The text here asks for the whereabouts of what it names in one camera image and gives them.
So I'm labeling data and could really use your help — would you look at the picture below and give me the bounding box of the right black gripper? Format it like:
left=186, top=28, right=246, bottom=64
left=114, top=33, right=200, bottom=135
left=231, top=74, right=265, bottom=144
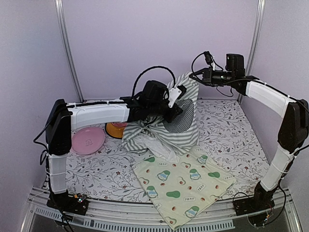
left=190, top=66, right=234, bottom=87

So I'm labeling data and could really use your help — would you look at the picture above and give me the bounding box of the striped fabric pet tent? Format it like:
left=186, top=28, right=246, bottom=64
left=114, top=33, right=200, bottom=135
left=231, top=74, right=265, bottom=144
left=122, top=72, right=199, bottom=163

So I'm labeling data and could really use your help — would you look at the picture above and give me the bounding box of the avocado print cushion mat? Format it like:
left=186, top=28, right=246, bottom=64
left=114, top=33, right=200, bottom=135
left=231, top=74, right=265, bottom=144
left=132, top=146, right=236, bottom=231

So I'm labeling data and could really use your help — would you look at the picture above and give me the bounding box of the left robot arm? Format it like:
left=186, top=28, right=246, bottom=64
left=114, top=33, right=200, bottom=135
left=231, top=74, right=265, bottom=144
left=45, top=80, right=186, bottom=210

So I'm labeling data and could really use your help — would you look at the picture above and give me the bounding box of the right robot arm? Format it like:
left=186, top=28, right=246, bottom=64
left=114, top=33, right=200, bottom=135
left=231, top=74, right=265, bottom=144
left=190, top=51, right=309, bottom=211

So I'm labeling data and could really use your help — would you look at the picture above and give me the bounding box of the yellow double pet feeder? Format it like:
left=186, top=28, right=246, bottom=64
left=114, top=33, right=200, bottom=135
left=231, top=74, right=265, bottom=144
left=105, top=123, right=126, bottom=139

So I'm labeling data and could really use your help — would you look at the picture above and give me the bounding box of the pink bowl in feeder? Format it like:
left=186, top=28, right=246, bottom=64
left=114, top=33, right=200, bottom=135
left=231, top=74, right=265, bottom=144
left=112, top=122, right=127, bottom=128

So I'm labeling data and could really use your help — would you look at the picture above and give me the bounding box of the floral table cloth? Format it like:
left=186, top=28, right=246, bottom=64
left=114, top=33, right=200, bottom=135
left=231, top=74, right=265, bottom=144
left=66, top=99, right=269, bottom=203

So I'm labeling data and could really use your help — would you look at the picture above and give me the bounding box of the pink round plate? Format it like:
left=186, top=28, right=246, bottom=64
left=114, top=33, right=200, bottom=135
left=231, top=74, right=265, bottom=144
left=71, top=127, right=105, bottom=155

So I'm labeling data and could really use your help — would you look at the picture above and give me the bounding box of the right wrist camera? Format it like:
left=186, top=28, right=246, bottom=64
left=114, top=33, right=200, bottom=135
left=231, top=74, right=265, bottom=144
left=203, top=51, right=215, bottom=70

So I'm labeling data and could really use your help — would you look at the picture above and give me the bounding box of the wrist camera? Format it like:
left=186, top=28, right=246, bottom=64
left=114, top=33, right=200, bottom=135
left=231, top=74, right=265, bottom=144
left=203, top=51, right=215, bottom=70
left=168, top=85, right=187, bottom=108

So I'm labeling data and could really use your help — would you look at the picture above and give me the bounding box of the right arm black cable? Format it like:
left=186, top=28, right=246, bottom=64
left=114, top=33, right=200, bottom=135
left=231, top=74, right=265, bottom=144
left=191, top=52, right=259, bottom=98

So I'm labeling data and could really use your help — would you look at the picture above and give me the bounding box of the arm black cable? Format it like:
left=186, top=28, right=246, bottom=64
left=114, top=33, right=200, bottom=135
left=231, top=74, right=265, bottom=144
left=191, top=52, right=259, bottom=98
left=132, top=65, right=177, bottom=100

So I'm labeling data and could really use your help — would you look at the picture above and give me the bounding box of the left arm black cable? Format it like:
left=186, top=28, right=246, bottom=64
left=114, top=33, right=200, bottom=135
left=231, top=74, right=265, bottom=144
left=132, top=65, right=177, bottom=100

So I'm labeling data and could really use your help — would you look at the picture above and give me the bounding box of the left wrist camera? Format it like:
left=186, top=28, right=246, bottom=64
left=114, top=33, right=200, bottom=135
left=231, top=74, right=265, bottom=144
left=168, top=85, right=187, bottom=108

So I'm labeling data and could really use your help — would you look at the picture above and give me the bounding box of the right aluminium frame post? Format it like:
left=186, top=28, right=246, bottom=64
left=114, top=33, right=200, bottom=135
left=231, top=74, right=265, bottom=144
left=238, top=0, right=266, bottom=102

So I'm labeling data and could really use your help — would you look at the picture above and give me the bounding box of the aluminium frame post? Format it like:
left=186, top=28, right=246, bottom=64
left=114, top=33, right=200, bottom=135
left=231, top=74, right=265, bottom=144
left=55, top=0, right=84, bottom=102
left=238, top=0, right=266, bottom=102

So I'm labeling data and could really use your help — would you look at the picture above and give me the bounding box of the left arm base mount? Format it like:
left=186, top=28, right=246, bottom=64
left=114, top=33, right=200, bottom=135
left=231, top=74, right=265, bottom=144
left=46, top=191, right=89, bottom=216

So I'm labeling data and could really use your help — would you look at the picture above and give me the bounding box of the left aluminium frame post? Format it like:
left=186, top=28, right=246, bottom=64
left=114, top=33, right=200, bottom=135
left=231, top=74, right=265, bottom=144
left=55, top=0, right=84, bottom=102

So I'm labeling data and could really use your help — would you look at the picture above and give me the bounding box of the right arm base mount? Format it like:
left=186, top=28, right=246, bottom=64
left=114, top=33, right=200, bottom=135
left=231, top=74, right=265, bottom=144
left=232, top=189, right=275, bottom=227

